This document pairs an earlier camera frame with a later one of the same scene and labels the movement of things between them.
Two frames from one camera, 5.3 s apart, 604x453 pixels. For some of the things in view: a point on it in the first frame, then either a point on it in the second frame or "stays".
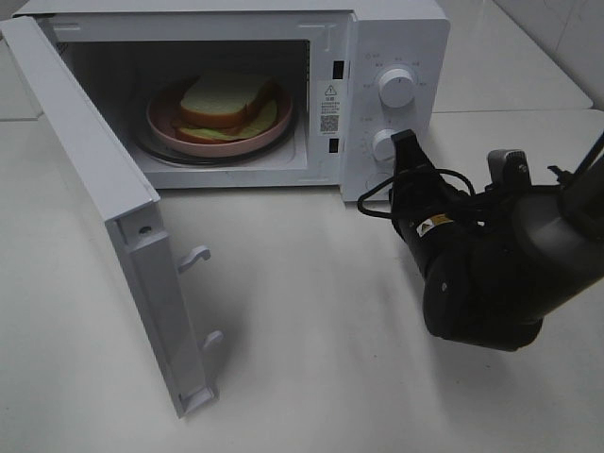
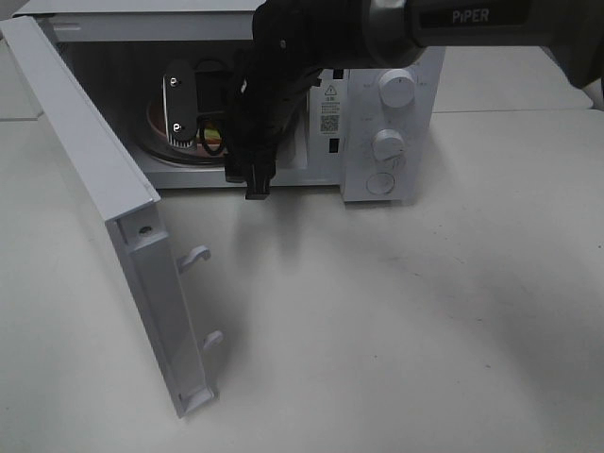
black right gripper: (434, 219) → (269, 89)
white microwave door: (113, 179) stays
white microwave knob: (383, 145) stays
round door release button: (376, 179) stays
